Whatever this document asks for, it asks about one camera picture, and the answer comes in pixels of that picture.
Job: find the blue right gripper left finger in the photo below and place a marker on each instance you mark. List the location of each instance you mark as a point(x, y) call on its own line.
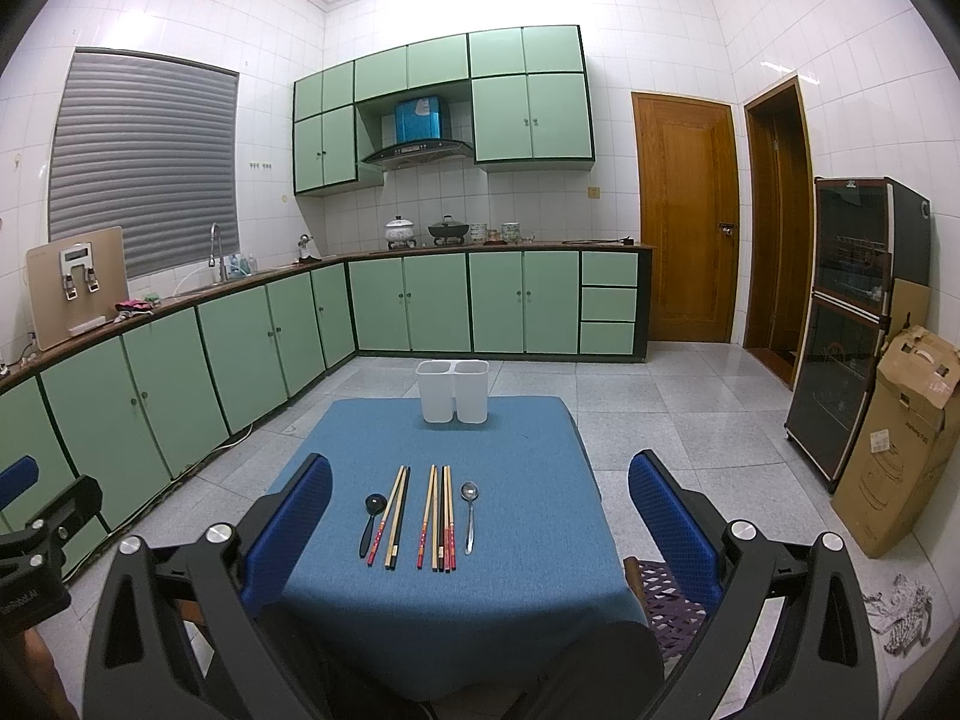
point(276, 529)

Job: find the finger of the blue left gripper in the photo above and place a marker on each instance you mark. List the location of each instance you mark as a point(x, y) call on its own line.
point(17, 479)
point(68, 512)

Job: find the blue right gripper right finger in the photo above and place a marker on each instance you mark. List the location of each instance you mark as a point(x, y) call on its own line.
point(670, 515)

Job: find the black spoon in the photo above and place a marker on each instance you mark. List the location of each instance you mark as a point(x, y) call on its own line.
point(374, 504)

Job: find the plain wooden chopstick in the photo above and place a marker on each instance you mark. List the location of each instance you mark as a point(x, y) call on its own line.
point(433, 545)
point(389, 538)

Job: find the silver metal spoon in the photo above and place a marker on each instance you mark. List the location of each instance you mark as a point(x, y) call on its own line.
point(469, 492)

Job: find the green lower kitchen cabinets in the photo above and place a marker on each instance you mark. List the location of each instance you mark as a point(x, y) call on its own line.
point(137, 406)

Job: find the purple patterned stool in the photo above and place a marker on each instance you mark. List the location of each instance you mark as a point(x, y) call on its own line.
point(673, 619)

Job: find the blue table cloth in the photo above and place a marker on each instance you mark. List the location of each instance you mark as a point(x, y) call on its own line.
point(544, 569)

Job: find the pink cloth on counter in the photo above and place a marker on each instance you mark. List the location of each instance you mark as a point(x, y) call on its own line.
point(135, 307)

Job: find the cardboard panel water purifier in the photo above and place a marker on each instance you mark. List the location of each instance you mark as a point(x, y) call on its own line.
point(75, 284)

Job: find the white double utensil holder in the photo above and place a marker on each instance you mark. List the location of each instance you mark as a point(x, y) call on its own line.
point(453, 389)

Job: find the cardboard box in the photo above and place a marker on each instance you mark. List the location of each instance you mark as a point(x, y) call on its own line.
point(906, 439)

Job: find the chrome sink faucet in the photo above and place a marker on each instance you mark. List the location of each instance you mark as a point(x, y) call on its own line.
point(216, 254)

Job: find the small kettle on counter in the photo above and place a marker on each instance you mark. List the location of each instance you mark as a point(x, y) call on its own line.
point(307, 252)

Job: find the white cooking pot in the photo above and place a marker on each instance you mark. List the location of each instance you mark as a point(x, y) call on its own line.
point(400, 233)

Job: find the grey window blind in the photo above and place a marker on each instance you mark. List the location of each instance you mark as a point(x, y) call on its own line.
point(147, 143)

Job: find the black wok with lid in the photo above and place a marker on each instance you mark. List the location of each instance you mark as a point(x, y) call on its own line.
point(449, 231)

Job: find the black glass disinfection cabinet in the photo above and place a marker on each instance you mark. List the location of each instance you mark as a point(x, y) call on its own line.
point(871, 268)

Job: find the wooden closed door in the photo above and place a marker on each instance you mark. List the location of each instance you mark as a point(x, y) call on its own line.
point(689, 214)

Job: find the black range hood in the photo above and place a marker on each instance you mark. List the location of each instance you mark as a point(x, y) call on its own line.
point(428, 150)

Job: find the blue box on hood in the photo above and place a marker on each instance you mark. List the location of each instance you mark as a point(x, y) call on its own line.
point(424, 118)

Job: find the open wooden door frame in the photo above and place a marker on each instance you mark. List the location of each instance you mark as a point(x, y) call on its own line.
point(782, 194)

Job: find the green upper wall cabinets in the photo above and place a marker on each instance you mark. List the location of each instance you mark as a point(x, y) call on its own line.
point(518, 96)

